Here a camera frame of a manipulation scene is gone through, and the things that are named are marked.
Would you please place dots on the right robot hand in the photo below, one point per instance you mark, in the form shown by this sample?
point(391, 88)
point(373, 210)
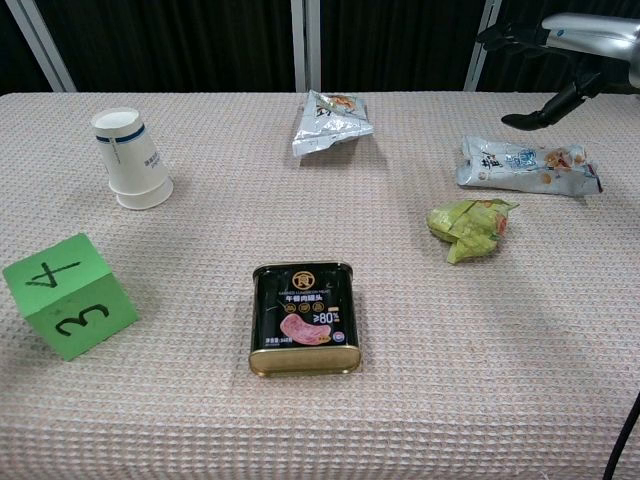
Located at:
point(595, 37)

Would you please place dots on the white paper cup blue stripe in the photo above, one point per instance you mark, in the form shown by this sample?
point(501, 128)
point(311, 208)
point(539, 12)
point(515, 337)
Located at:
point(127, 150)

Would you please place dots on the black curtain panel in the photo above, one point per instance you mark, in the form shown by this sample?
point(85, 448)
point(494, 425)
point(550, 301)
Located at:
point(525, 70)
point(15, 60)
point(395, 45)
point(175, 45)

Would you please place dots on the white blue snack bag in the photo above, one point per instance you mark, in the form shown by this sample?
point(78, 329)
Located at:
point(520, 167)

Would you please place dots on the crumpled green wrapper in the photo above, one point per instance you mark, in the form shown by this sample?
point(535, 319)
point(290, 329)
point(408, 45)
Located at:
point(470, 227)

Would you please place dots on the silver snack bag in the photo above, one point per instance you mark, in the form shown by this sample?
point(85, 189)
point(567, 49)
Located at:
point(327, 127)

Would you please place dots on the black square snack packet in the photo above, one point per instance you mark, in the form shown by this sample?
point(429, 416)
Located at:
point(304, 320)

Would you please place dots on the beige waffle tablecloth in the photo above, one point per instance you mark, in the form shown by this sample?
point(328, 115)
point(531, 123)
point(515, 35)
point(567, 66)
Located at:
point(320, 420)

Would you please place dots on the green foam cube with numbers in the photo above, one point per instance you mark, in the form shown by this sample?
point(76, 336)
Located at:
point(70, 300)

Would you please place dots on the grey metal frame post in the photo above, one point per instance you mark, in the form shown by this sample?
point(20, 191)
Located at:
point(480, 55)
point(305, 45)
point(42, 50)

